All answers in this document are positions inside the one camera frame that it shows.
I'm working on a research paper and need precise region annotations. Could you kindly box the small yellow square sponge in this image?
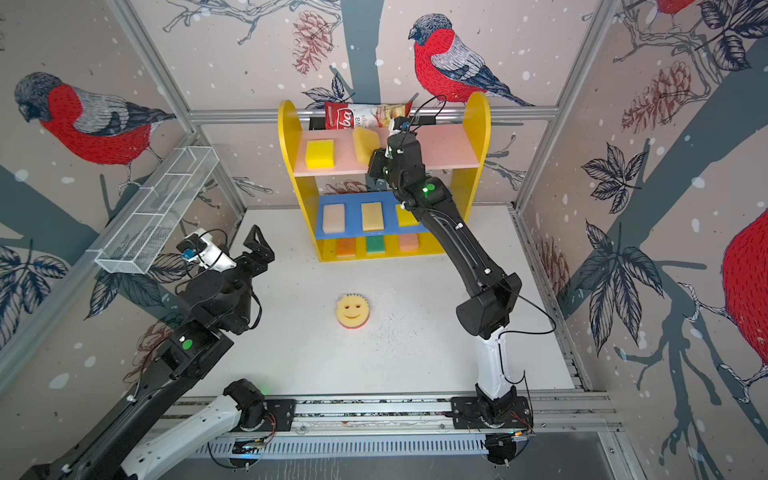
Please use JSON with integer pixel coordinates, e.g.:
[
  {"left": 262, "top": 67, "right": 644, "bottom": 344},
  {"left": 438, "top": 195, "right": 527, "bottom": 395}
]
[{"left": 395, "top": 205, "right": 419, "bottom": 228}]

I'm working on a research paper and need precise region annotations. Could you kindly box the pale yellow sponge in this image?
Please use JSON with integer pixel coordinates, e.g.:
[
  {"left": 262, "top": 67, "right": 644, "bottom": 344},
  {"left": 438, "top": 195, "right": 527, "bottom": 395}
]
[{"left": 361, "top": 202, "right": 384, "bottom": 232}]

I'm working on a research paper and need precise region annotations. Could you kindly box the salmon orange sponge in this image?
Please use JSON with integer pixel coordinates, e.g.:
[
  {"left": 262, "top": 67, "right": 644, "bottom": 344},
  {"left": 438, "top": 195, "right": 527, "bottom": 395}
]
[{"left": 398, "top": 234, "right": 420, "bottom": 252}]

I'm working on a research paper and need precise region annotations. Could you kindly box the bright yellow square sponge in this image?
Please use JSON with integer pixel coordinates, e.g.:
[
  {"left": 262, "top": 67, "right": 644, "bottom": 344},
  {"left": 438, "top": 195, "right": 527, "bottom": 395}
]
[{"left": 305, "top": 139, "right": 335, "bottom": 170}]

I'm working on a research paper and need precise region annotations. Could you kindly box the light pink sponge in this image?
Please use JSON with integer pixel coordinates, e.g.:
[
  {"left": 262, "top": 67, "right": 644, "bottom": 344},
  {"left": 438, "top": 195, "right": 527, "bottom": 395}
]
[{"left": 322, "top": 203, "right": 346, "bottom": 235}]

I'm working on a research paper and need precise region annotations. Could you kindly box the green scrub sponge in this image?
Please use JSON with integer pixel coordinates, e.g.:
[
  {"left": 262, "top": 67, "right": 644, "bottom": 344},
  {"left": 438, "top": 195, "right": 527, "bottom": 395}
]
[{"left": 366, "top": 236, "right": 386, "bottom": 255}]

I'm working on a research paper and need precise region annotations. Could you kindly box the orange scrub sponge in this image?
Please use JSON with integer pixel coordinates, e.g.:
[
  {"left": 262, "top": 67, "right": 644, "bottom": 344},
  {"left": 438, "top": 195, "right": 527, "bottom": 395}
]
[{"left": 335, "top": 238, "right": 357, "bottom": 259}]

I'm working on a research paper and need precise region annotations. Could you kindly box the smiley face sponge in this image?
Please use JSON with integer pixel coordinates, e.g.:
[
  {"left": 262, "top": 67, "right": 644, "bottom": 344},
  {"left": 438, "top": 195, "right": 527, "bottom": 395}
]
[{"left": 336, "top": 294, "right": 370, "bottom": 329}]

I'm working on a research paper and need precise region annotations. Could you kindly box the yellow rectangular sponge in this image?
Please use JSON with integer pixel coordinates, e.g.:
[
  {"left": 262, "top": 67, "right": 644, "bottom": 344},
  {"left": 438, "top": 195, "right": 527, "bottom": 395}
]
[{"left": 352, "top": 127, "right": 381, "bottom": 167}]

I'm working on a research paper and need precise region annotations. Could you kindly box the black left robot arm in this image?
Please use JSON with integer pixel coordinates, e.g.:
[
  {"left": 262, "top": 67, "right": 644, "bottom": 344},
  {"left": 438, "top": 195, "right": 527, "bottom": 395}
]
[{"left": 23, "top": 226, "right": 275, "bottom": 479}]

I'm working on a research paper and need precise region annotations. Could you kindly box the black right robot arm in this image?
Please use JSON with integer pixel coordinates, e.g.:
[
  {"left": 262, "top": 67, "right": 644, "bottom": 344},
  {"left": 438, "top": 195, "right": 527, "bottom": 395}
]
[{"left": 368, "top": 131, "right": 531, "bottom": 428}]

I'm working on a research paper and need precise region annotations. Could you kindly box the yellow shelf with coloured boards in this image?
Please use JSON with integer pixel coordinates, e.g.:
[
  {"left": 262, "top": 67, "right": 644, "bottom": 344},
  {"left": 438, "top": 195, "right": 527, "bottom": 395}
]
[{"left": 278, "top": 93, "right": 491, "bottom": 262}]

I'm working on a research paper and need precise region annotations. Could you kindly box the red cassava chips bag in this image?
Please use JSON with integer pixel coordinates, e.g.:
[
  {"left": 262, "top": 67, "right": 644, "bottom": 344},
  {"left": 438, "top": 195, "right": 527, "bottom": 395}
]
[{"left": 324, "top": 102, "right": 412, "bottom": 130}]

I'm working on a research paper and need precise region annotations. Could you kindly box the white wire mesh basket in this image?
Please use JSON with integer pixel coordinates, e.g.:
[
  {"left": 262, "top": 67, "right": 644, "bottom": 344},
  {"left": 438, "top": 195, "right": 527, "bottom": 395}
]
[{"left": 95, "top": 146, "right": 219, "bottom": 274}]

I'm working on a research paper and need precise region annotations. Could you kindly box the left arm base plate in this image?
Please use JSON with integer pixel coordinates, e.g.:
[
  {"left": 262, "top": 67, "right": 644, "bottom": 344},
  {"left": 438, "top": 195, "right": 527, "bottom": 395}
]
[{"left": 231, "top": 398, "right": 297, "bottom": 434}]

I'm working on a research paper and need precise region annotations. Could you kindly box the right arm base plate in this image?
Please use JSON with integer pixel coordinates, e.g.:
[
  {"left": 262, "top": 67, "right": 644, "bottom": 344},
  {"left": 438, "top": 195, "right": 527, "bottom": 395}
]
[{"left": 446, "top": 396, "right": 534, "bottom": 430}]

